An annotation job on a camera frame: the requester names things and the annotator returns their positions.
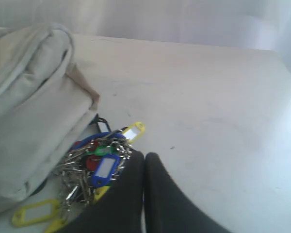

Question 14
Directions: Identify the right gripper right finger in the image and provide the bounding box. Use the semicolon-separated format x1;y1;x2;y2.
144;152;229;233

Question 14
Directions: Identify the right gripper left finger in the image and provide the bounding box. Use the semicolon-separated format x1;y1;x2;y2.
60;150;145;233

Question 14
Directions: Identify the colourful key tag bunch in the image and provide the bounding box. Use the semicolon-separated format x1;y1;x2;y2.
12;115;145;233

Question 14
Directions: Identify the beige fabric duffel bag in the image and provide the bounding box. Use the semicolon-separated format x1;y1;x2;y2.
0;24;99;213

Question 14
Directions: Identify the white backdrop curtain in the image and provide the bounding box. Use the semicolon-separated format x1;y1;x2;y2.
0;0;291;73

